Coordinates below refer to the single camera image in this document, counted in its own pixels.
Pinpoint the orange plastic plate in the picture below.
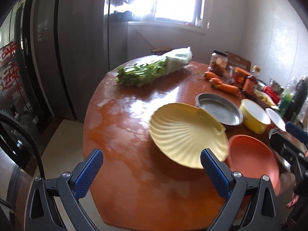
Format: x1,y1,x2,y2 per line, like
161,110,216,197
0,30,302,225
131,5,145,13
226,135,281,195

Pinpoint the metal pan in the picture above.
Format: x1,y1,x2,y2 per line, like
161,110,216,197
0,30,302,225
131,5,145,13
195,93,243,127

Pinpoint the yellow shell-shaped plate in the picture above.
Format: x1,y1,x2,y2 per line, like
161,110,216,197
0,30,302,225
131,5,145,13
149,103,229,169

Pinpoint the red white enamel bowl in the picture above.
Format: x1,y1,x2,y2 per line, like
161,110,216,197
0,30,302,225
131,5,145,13
265,108,286,132

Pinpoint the green liquid plastic bottle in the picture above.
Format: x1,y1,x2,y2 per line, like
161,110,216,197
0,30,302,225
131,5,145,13
278,77,298,117

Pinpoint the black thermos flask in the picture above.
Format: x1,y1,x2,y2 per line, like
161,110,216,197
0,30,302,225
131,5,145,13
285,76,307,121

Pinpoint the yellow enamel bowl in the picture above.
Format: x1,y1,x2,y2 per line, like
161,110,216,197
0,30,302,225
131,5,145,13
239,99,271,134

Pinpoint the dish with yellow food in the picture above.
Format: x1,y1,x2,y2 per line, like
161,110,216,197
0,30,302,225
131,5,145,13
254,89,279,110

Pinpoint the small steel bowl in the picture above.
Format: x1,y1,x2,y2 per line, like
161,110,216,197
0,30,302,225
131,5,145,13
269,78,285,95

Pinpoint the red box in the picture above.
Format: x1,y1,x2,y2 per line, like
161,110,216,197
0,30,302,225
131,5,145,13
263,85,281,105

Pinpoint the brown sauce bottle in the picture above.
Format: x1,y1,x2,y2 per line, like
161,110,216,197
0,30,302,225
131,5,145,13
243,65,260,95

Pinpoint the red chili sauce jar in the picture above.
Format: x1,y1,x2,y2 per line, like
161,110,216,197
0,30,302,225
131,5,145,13
232,66,251,89

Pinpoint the round wooden table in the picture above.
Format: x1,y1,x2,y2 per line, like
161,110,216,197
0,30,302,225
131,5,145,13
82,55,308,231

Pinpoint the carrot near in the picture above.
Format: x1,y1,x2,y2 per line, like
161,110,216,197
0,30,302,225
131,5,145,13
209,78,240,95

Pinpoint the carrot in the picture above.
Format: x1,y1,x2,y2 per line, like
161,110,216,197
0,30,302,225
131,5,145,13
209,78,240,95
203,71,219,80

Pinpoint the wooden chair back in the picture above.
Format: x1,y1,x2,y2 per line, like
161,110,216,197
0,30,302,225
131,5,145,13
226,52,251,71

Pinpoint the wooden chair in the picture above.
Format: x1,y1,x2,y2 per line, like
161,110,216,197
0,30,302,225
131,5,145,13
151,48,173,55
226,52,251,71

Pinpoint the pickle jar black lid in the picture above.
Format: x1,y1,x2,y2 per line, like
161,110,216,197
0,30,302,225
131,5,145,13
208,49,228,76

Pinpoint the carrot far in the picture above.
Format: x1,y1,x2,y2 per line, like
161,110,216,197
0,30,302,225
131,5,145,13
203,71,219,80

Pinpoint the bagged celery bunch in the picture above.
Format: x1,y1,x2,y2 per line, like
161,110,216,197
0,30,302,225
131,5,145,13
115,47,193,87

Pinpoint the window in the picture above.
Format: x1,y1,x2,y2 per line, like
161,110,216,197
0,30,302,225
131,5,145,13
105,0,206,31

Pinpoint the grey refrigerator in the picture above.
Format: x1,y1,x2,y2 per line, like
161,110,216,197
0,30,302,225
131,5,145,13
0,0,114,198

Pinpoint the black cable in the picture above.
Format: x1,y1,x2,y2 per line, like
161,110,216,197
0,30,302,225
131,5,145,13
0,110,47,180

